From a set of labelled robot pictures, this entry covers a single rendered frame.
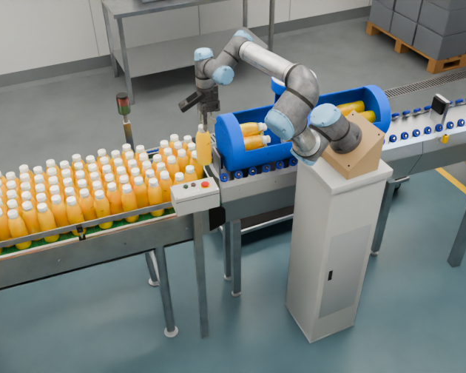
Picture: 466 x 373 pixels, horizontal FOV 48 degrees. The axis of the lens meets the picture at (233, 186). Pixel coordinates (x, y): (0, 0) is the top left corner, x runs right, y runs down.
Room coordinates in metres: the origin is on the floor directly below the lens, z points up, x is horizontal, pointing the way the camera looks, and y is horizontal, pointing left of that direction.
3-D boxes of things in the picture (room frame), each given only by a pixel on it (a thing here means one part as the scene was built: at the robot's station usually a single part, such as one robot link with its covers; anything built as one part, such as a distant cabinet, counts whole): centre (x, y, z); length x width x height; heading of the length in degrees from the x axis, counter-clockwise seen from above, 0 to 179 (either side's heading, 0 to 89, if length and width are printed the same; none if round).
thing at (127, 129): (2.32, 0.56, 0.55); 0.04 x 0.04 x 1.10; 20
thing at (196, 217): (1.77, 0.17, 0.50); 0.04 x 0.04 x 1.00; 20
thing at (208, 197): (1.77, 0.17, 1.05); 0.20 x 0.10 x 0.10; 110
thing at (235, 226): (2.07, -0.01, 0.31); 0.06 x 0.06 x 0.63; 20
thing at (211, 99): (1.93, 0.10, 1.46); 0.09 x 0.08 x 0.12; 110
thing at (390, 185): (2.40, -0.94, 0.31); 0.06 x 0.06 x 0.63; 20
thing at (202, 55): (1.92, 0.11, 1.62); 0.09 x 0.08 x 0.11; 37
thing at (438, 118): (2.56, -1.18, 1.00); 0.10 x 0.04 x 0.15; 20
